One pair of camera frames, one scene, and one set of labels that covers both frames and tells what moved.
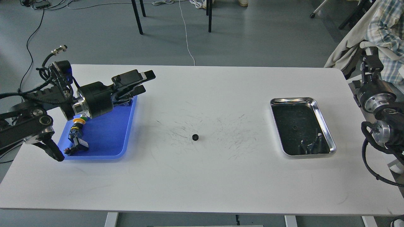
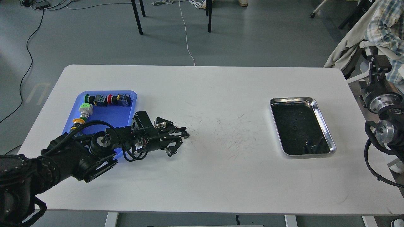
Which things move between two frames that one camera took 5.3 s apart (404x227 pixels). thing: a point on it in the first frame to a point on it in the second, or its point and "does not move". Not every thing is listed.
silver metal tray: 302,130 does not move
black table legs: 209,13 does not move
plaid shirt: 385,27 does not move
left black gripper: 95,99 to 154,139
